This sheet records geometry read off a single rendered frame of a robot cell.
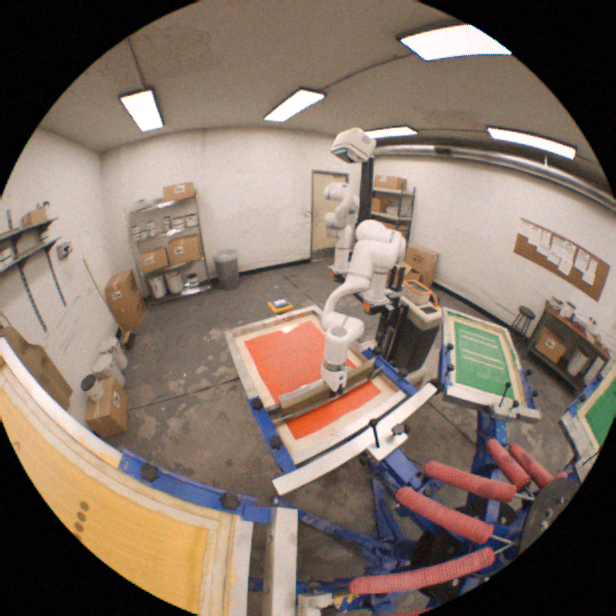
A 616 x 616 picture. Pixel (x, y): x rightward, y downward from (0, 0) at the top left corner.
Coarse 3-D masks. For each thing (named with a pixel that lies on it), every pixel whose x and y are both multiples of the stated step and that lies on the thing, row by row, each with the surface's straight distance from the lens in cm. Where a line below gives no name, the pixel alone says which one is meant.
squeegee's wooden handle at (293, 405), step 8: (360, 368) 86; (368, 368) 87; (352, 376) 83; (360, 376) 87; (368, 376) 93; (352, 384) 88; (304, 392) 77; (312, 392) 76; (320, 392) 77; (328, 392) 80; (288, 400) 75; (296, 400) 74; (304, 400) 75; (312, 400) 78; (320, 400) 81; (280, 408) 77; (288, 408) 74; (296, 408) 77; (304, 408) 80
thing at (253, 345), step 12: (264, 336) 116; (276, 336) 115; (252, 348) 110; (264, 360) 102; (264, 372) 97; (276, 384) 92; (276, 396) 89; (324, 408) 85; (336, 408) 86; (300, 420) 82; (312, 420) 82; (324, 420) 82; (300, 432) 80; (312, 432) 80
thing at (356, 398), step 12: (300, 324) 123; (312, 324) 123; (288, 336) 114; (324, 336) 115; (348, 360) 103; (372, 384) 95; (348, 396) 89; (360, 396) 90; (372, 396) 92; (348, 408) 86
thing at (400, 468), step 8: (392, 456) 72; (400, 456) 73; (392, 464) 71; (400, 464) 72; (408, 464) 73; (392, 472) 72; (400, 472) 71; (408, 472) 72; (416, 472) 73; (400, 480) 72; (408, 480) 71
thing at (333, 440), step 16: (272, 320) 121; (288, 320) 125; (320, 320) 126; (240, 368) 96; (400, 400) 90; (368, 416) 82; (336, 432) 77; (352, 432) 78; (304, 448) 74; (320, 448) 74
